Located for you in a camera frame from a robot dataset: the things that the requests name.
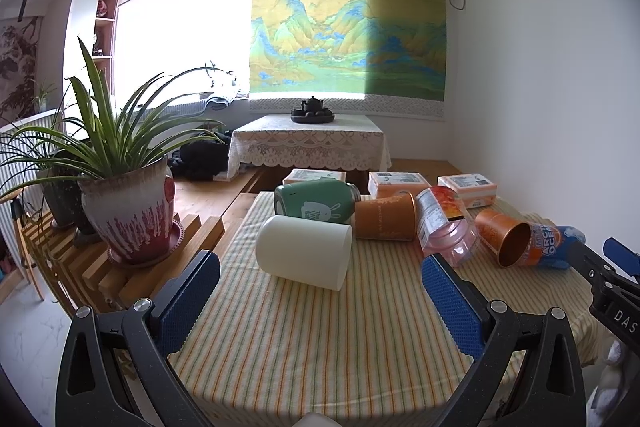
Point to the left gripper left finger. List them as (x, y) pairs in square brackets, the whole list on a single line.
[(92, 390)]

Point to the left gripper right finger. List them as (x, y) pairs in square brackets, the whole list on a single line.
[(548, 390)]

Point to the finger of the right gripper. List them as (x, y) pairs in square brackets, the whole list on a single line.
[(625, 258), (593, 269)]

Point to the blue Arctic Ocean cup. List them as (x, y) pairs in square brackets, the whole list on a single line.
[(548, 245)]

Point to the copper orange cup right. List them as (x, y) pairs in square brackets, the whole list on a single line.
[(505, 236)]

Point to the pink plastic cup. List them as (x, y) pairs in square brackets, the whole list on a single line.
[(445, 227)]

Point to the orange cup left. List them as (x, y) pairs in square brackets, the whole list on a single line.
[(391, 218)]

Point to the white cylindrical cup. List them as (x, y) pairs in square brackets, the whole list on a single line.
[(310, 252)]

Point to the wooden slatted bench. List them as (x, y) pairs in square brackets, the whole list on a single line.
[(85, 275)]

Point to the tissue pack right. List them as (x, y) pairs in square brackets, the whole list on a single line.
[(474, 189)]

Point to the tissue pack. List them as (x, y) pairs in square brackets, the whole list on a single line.
[(474, 189), (386, 184), (304, 175)]

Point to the striped tablecloth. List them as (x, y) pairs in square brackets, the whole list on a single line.
[(266, 351)]

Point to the red white flower pot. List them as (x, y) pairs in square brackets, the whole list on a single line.
[(134, 214)]

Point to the tissue pack middle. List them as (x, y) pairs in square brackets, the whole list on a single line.
[(386, 184)]

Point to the dark small plant pot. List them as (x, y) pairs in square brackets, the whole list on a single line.
[(64, 199)]

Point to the tissue pack left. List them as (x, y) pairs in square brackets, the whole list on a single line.
[(304, 175)]

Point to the black bag on floor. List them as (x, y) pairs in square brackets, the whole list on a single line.
[(202, 159)]

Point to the green spider plant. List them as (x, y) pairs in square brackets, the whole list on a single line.
[(98, 141)]

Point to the black teapot set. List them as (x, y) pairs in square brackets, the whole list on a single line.
[(312, 111)]

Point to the lace covered low table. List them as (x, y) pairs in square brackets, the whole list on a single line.
[(350, 142)]

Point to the landscape painting roller blind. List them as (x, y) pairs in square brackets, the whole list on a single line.
[(386, 57)]

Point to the white bookshelf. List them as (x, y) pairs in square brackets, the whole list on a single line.
[(94, 22)]

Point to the ink painting wall scroll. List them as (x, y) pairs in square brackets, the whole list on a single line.
[(19, 43)]

